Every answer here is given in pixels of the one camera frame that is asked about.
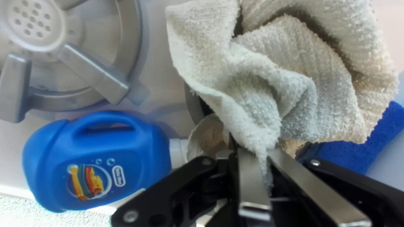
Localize blue toy detergent bottle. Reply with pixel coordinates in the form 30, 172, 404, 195
22, 110, 171, 213

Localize blue cloth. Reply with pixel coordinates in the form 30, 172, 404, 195
296, 100, 404, 173

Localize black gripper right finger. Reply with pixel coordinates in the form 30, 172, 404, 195
268, 147, 372, 227

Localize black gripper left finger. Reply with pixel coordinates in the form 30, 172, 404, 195
229, 137, 271, 221

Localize white terry towel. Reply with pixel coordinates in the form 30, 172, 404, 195
165, 0, 398, 171

